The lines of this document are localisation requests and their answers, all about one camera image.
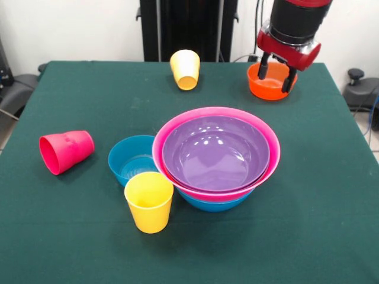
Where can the pink plastic bowl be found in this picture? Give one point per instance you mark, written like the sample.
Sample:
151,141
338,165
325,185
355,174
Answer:
274,154

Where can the black round knob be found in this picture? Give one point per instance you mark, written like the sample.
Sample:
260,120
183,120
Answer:
42,68

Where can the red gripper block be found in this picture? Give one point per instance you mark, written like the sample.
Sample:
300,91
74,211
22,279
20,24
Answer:
291,54

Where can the dark green tablecloth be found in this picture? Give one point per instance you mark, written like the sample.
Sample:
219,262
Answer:
207,257

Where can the large blue plastic bowl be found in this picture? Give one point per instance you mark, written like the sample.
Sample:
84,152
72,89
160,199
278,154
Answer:
213,206

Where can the dark device box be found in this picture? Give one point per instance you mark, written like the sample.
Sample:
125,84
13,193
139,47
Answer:
4,74

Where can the red plastic cup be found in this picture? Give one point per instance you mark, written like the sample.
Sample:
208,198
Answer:
68,149

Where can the small orange plastic bowl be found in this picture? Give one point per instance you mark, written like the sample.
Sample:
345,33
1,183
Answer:
266,88

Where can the black padded equipment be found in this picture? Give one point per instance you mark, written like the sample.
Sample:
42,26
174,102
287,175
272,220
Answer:
20,88

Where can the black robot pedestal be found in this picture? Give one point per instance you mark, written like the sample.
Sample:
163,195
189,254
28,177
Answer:
189,29

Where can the yellow plastic cup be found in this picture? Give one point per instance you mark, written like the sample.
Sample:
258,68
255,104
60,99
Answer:
185,63
149,211
187,83

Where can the purple plastic bowl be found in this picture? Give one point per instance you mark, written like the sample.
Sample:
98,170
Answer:
216,154
219,190

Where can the black equipment base with knob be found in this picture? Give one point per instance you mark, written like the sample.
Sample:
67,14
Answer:
362,91

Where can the small blue plastic bowl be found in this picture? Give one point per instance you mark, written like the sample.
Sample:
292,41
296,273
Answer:
130,159

